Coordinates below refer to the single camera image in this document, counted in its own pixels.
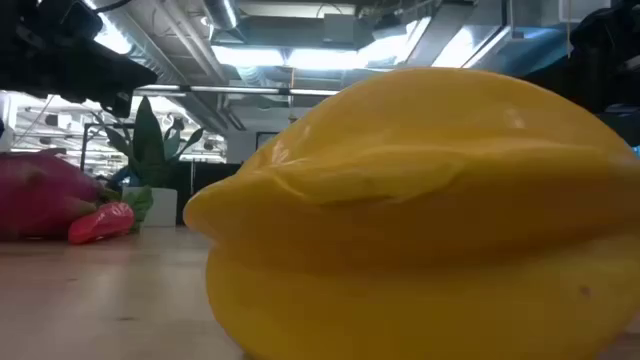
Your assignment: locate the snake plant in white pot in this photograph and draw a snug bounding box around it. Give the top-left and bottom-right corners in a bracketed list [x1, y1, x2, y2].
[92, 95, 205, 229]

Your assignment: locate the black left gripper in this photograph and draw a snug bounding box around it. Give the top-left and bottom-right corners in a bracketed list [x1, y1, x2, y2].
[0, 0, 159, 119]

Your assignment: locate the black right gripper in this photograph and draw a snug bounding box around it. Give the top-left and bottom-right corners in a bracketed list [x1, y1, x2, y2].
[519, 0, 640, 116]

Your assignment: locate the red-orange carrot with green leaves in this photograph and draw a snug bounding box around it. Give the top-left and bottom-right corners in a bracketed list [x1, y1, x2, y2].
[68, 185, 155, 246]

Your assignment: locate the ceiling light rail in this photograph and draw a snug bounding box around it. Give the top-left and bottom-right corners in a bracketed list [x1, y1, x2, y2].
[132, 84, 341, 98]

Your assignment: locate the yellow plastic starfruit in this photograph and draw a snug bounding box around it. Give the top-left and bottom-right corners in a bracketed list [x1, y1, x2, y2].
[182, 66, 640, 360]

